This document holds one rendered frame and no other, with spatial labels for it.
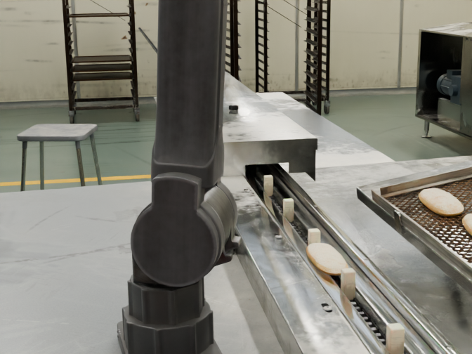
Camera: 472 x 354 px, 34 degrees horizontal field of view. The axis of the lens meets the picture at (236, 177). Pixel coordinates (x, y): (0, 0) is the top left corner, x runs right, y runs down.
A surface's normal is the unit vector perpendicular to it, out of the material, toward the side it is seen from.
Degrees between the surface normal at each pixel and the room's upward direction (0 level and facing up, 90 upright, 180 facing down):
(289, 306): 0
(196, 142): 80
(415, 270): 0
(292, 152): 90
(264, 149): 90
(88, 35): 90
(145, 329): 90
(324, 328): 0
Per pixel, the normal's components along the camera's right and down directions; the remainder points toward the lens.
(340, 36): 0.16, 0.24
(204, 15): -0.13, 0.25
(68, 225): -0.01, -0.97
